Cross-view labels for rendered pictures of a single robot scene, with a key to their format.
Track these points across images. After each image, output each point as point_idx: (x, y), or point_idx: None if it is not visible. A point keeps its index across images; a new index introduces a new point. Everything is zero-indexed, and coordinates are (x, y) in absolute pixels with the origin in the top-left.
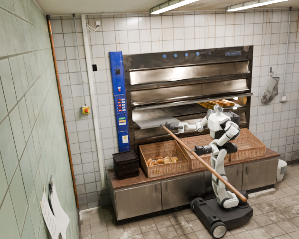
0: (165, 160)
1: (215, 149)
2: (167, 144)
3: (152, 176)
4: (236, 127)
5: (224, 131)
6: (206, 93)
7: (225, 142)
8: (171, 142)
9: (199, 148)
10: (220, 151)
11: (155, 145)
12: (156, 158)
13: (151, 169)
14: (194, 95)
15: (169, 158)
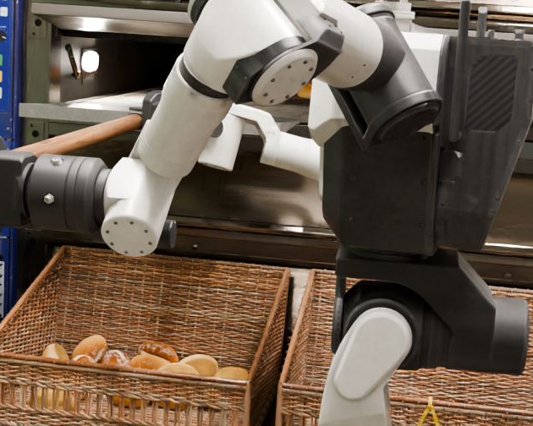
0: (167, 369)
1: (125, 196)
2: (233, 286)
3: (3, 421)
4: (300, 16)
5: (381, 145)
6: None
7: (178, 130)
8: (258, 274)
9: None
10: (355, 322)
11: (157, 270)
12: (139, 348)
13: (1, 371)
14: (453, 1)
15: (213, 366)
